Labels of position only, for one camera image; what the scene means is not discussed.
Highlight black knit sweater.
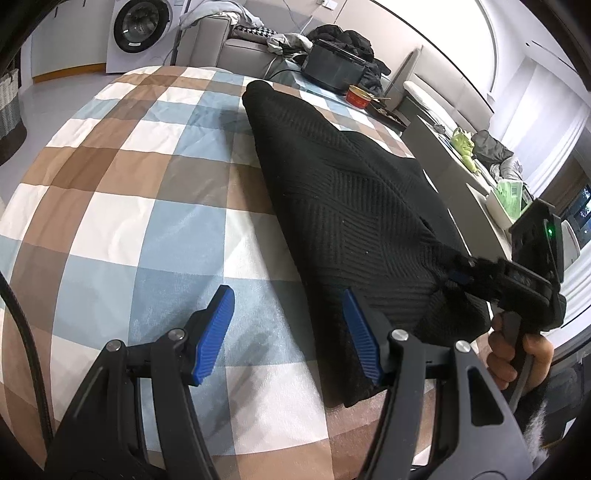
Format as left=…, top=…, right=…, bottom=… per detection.
left=242, top=80, right=490, bottom=406

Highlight black clothes pile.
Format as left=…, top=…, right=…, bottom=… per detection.
left=307, top=24, right=392, bottom=96

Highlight person's right hand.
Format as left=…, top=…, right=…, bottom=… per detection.
left=486, top=310, right=555, bottom=402

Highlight white bowl with green bag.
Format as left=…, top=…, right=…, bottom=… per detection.
left=485, top=179, right=531, bottom=231

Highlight checkered bed blanket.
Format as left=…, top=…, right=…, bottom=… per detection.
left=0, top=64, right=463, bottom=480

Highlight black food tray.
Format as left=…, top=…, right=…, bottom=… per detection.
left=366, top=99, right=407, bottom=134

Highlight red round food tin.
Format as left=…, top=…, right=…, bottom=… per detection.
left=346, top=85, right=373, bottom=110

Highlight black rice cooker pot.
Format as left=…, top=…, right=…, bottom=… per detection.
left=301, top=40, right=366, bottom=95

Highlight woven laundry basket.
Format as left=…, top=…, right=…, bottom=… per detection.
left=0, top=69, right=27, bottom=165

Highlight grey sofa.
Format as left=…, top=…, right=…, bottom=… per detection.
left=174, top=15, right=316, bottom=84

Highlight white washing machine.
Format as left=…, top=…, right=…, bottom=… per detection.
left=106, top=0, right=185, bottom=74

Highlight black cable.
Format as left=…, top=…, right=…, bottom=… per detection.
left=0, top=271, right=54, bottom=444

